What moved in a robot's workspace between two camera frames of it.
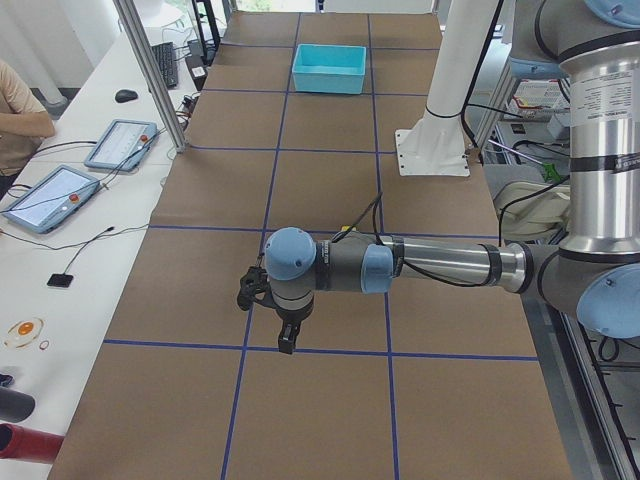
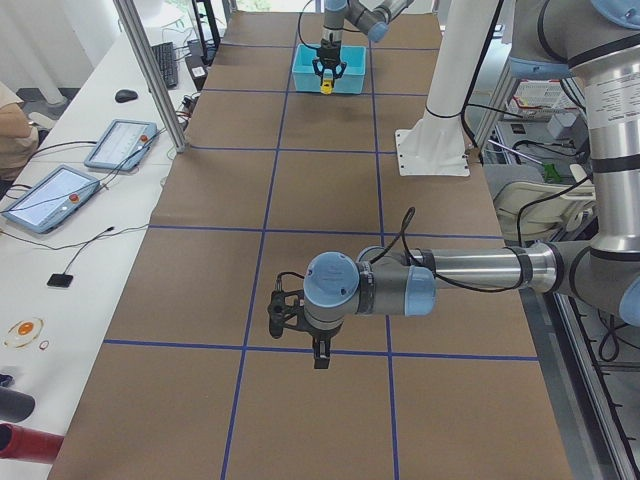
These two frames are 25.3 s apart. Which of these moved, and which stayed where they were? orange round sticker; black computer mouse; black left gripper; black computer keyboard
Moved: black left gripper
Stayed: orange round sticker; black computer mouse; black computer keyboard
